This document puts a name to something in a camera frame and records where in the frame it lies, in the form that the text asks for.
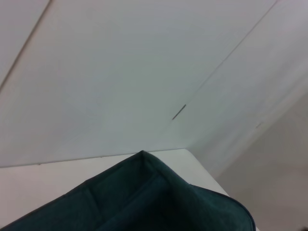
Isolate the teal insulated lunch bag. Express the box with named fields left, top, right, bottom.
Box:
left=0, top=150, right=257, bottom=231

